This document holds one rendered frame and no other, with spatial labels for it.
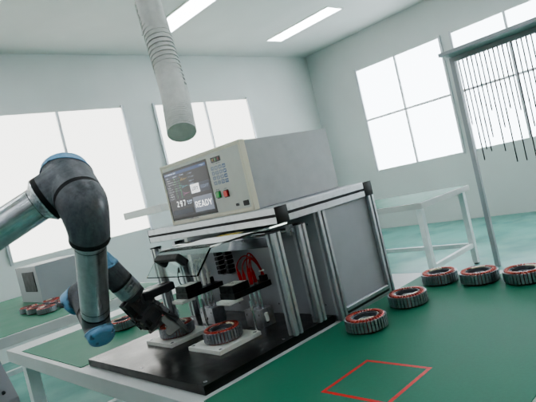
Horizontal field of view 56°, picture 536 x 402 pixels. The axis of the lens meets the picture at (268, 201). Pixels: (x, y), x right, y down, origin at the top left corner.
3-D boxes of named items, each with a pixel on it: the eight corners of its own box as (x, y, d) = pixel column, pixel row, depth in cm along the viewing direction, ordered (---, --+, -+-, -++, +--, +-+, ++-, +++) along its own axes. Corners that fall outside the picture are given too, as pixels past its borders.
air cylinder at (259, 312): (264, 328, 147) (259, 309, 147) (247, 327, 153) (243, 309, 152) (276, 322, 151) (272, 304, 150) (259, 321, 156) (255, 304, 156)
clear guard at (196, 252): (197, 276, 117) (191, 251, 117) (147, 278, 135) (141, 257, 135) (291, 242, 139) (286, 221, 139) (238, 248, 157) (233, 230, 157)
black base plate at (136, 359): (206, 396, 112) (203, 386, 112) (89, 365, 159) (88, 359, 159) (335, 321, 144) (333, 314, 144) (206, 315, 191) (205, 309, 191)
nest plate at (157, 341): (171, 348, 149) (171, 344, 149) (147, 344, 160) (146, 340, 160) (211, 329, 159) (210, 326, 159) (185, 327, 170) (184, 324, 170)
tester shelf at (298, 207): (277, 224, 132) (273, 206, 131) (150, 242, 181) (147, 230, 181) (373, 194, 161) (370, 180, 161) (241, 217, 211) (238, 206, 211)
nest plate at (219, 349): (220, 356, 131) (219, 351, 131) (188, 351, 142) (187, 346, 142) (262, 334, 141) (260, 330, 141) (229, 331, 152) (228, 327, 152)
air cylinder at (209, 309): (215, 325, 165) (211, 308, 165) (202, 323, 170) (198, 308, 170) (226, 319, 168) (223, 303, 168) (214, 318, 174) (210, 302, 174)
